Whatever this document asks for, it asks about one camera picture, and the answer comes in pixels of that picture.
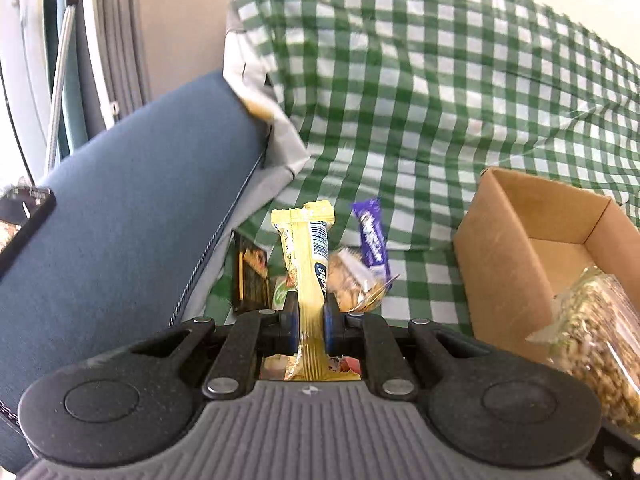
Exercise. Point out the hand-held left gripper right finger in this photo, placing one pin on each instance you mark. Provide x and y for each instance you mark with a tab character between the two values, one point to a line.
328	326

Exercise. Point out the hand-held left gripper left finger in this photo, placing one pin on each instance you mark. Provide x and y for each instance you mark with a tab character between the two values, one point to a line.
292	329

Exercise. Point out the green label pastry packet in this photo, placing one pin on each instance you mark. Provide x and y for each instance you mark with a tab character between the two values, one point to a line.
282	294

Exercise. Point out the yellow snack bar packet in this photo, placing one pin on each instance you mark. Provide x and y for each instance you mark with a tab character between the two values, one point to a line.
310	280

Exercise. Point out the cardboard box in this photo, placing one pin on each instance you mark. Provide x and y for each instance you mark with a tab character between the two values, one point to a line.
505	270

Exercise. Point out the clear packet of cookies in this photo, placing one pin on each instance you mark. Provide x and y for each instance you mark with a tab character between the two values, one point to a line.
350	280

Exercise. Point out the dark brown snack packet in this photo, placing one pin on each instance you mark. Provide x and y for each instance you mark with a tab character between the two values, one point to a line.
250	272

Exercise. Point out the purple snack bar packet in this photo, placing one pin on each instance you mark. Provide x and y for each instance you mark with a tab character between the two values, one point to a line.
371	240

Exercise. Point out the blue sofa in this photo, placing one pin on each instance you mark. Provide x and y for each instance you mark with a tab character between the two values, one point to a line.
125	220

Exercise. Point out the green checked cloth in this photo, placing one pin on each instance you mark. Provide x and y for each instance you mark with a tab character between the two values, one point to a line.
425	110

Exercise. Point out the clear bag of nuts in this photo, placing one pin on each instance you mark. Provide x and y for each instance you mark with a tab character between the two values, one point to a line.
595	325

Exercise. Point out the metal pole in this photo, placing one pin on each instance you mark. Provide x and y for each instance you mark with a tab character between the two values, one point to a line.
59	85

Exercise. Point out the grey window frame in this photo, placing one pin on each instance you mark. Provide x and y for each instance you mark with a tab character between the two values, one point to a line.
107	35

